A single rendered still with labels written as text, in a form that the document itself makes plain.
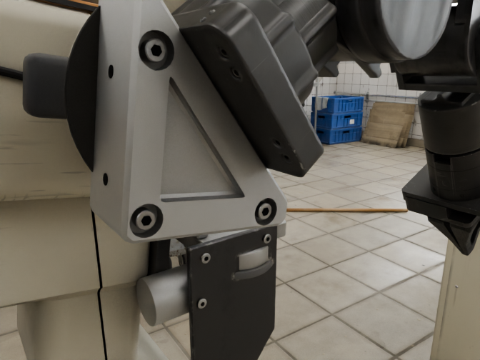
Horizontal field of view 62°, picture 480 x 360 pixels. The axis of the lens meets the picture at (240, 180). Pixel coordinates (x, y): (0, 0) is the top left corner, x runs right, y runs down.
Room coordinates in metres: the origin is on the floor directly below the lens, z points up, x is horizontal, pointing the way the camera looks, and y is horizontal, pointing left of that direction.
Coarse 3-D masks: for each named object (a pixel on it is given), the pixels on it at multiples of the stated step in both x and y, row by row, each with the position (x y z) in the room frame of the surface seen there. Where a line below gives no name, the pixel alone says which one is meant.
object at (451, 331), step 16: (448, 240) 0.86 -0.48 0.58; (448, 256) 0.85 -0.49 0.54; (464, 256) 0.82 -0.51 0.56; (448, 272) 0.85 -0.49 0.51; (464, 272) 0.82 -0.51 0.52; (448, 288) 0.84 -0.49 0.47; (464, 288) 0.81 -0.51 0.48; (448, 304) 0.84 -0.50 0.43; (464, 304) 0.81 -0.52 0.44; (448, 320) 0.83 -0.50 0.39; (464, 320) 0.80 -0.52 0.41; (448, 336) 0.83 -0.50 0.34; (464, 336) 0.80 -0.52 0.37; (432, 352) 0.85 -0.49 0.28; (448, 352) 0.82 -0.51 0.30; (464, 352) 0.79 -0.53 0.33
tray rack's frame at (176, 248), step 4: (172, 240) 1.82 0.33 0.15; (176, 240) 1.82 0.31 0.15; (172, 244) 1.77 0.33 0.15; (176, 244) 1.77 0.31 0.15; (180, 244) 1.77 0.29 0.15; (172, 248) 1.73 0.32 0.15; (176, 248) 1.73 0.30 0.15; (180, 248) 1.73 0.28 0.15; (184, 248) 1.73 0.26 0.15; (172, 252) 1.70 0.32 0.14; (176, 252) 1.71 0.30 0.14; (180, 252) 1.72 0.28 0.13; (184, 252) 1.73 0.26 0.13; (180, 256) 1.79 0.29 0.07; (180, 260) 1.79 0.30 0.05
